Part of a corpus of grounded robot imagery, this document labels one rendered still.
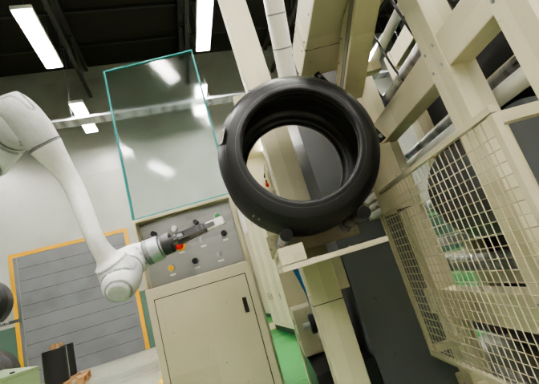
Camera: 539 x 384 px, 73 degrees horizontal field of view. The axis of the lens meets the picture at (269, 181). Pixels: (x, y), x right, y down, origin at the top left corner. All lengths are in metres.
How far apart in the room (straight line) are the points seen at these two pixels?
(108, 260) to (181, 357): 0.91
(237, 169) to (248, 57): 0.81
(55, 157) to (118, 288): 0.46
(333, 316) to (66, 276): 9.41
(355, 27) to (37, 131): 1.13
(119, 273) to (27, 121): 0.53
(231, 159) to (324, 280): 0.68
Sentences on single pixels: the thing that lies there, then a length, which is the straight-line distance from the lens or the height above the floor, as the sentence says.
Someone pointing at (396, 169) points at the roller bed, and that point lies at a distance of 1.69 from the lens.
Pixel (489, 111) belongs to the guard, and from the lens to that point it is 0.94.
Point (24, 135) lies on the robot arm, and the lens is 1.33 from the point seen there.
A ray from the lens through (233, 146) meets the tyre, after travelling 1.29.
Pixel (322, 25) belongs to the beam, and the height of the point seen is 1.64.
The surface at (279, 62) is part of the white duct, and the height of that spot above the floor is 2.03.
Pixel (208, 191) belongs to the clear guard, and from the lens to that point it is 2.04.
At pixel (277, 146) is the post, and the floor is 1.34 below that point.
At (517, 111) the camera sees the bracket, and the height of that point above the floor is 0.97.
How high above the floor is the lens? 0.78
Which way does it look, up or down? 14 degrees up
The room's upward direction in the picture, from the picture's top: 17 degrees counter-clockwise
